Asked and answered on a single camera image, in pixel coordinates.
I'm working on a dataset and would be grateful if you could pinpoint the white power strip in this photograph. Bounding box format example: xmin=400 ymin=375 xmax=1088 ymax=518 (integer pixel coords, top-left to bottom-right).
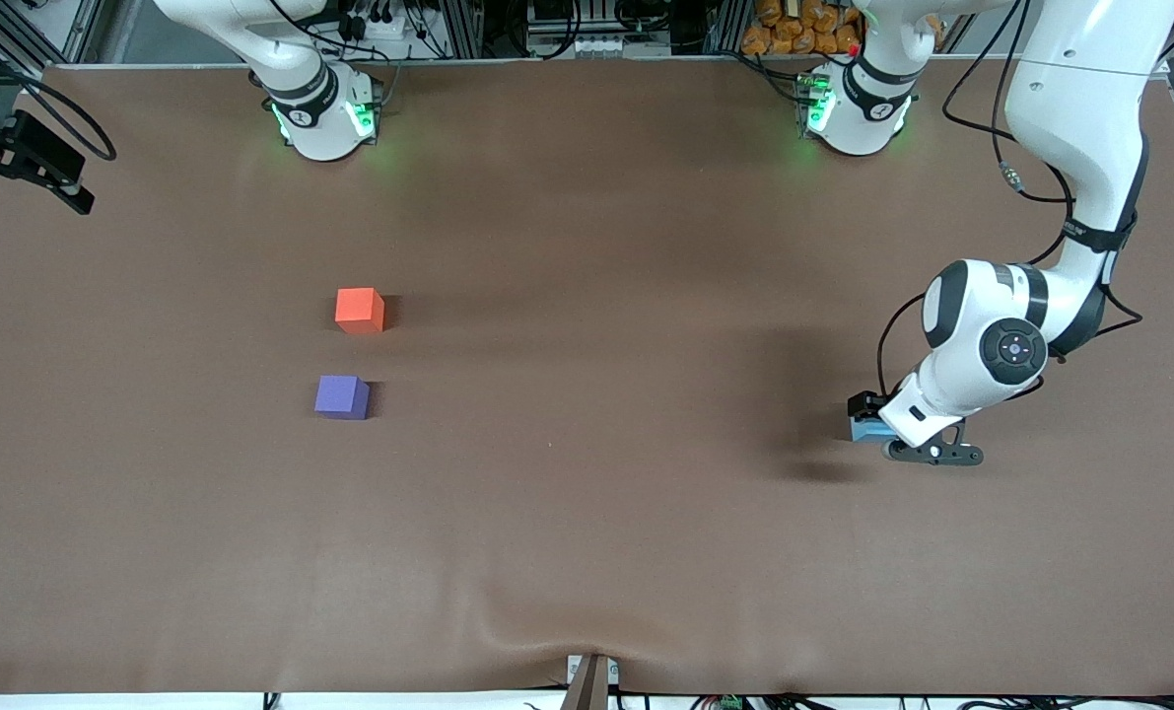
xmin=525 ymin=35 xmax=629 ymax=58

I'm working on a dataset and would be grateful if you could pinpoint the brown table mat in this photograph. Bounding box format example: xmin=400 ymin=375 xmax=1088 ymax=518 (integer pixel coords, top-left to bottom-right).
xmin=0 ymin=57 xmax=1174 ymax=696

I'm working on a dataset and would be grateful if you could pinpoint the orange packets pile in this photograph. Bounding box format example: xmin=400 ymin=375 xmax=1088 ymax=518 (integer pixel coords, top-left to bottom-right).
xmin=741 ymin=0 xmax=865 ymax=57

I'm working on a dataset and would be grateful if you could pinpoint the brown camera mount post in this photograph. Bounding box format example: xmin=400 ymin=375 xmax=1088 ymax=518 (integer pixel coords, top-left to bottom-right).
xmin=565 ymin=651 xmax=621 ymax=710

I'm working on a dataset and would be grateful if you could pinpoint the aluminium frame post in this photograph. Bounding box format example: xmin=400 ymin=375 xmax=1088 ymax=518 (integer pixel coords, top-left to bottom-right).
xmin=15 ymin=0 xmax=139 ymax=70

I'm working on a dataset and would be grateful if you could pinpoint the purple foam block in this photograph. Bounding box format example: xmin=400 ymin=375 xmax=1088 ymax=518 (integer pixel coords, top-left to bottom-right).
xmin=314 ymin=375 xmax=372 ymax=421

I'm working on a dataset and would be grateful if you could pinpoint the orange foam block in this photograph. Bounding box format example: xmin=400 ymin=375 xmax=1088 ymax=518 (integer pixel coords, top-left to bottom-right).
xmin=335 ymin=288 xmax=386 ymax=335

